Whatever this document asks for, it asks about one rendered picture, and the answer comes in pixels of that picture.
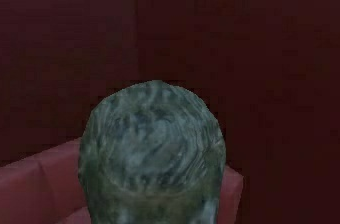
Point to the green marbled round sculpture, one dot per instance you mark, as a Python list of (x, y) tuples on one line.
[(151, 150)]

